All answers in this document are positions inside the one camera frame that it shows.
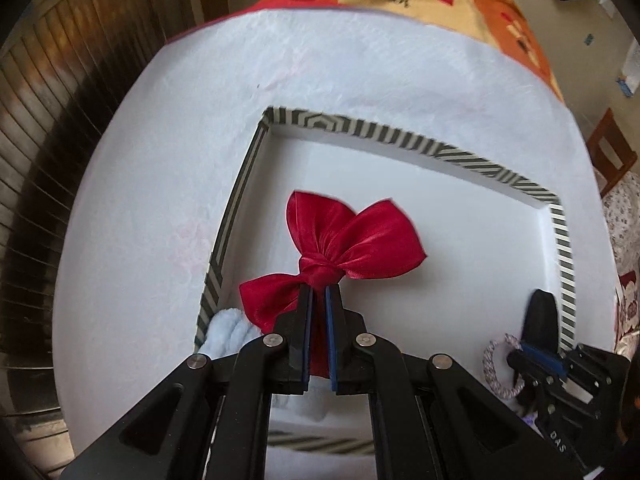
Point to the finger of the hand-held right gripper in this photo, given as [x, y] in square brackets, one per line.
[545, 360]
[531, 397]

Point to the black cloth pouch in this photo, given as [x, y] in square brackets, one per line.
[542, 315]

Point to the floral cloth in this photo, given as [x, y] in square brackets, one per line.
[622, 225]

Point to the white wall switch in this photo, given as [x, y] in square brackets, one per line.
[611, 7]

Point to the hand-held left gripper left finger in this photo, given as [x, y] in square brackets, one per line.
[306, 310]

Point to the orange printed blanket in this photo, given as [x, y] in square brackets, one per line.
[480, 0]

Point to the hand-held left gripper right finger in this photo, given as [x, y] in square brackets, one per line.
[331, 320]

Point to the red satin bow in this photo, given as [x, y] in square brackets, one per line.
[360, 240]

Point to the striped cardboard tray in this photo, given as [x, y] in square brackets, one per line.
[375, 185]

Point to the light blue terry hair band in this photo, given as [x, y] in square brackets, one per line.
[225, 327]

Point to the wooden slatted wall panel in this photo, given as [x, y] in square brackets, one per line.
[60, 85]

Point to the wooden chair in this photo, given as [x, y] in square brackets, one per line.
[607, 140]

